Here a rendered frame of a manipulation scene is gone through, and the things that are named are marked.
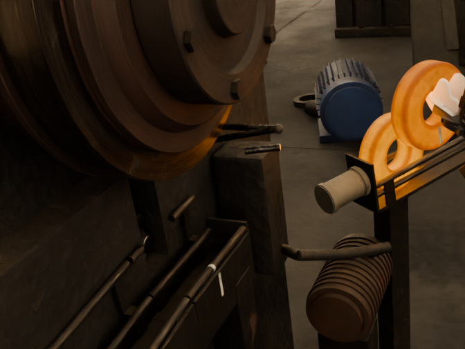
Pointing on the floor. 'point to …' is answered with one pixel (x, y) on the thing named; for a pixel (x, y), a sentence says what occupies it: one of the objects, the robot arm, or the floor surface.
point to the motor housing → (349, 297)
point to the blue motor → (347, 101)
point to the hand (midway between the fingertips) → (430, 95)
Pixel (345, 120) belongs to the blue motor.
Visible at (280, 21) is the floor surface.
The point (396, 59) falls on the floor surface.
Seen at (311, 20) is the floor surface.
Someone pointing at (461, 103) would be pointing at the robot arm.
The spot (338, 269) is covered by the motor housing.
